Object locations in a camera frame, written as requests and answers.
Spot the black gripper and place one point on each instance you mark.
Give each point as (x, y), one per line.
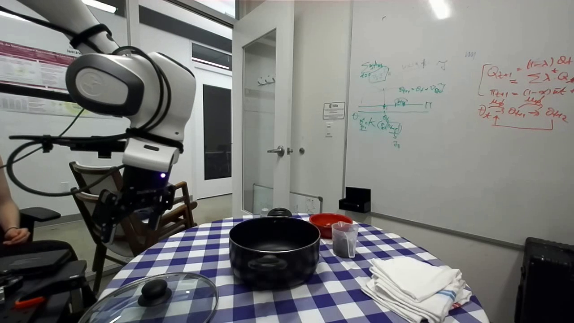
(146, 186)

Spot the glass lid with black knob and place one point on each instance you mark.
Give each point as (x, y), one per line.
(156, 294)

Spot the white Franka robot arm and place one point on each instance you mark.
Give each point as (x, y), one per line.
(128, 82)

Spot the black cooking pot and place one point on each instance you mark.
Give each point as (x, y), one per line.
(273, 253)

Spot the dark wooden armchair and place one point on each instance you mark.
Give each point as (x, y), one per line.
(181, 208)
(86, 175)

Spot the blue white checkered tablecloth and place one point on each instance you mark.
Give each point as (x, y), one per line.
(207, 244)

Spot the black office chair armrest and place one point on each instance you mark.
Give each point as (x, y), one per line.
(42, 213)

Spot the black boom rod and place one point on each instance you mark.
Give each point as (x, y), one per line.
(65, 143)

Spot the black equipment cart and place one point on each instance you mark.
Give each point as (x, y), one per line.
(42, 280)

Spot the seated person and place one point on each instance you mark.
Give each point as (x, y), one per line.
(11, 208)

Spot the orange clamp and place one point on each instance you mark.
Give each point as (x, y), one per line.
(29, 301)

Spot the red bowl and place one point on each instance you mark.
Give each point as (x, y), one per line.
(325, 222)

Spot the clear plastic cup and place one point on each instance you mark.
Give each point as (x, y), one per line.
(343, 240)

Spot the black eraser holder box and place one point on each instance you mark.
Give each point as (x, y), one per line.
(355, 199)

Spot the white folded towel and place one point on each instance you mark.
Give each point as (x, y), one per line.
(415, 285)

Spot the whiteboard with writing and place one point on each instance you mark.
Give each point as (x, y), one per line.
(454, 149)

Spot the black speaker box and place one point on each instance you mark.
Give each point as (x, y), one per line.
(547, 280)

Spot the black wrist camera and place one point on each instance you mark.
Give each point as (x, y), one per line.
(106, 215)

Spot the small white wall sign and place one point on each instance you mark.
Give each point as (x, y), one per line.
(334, 109)

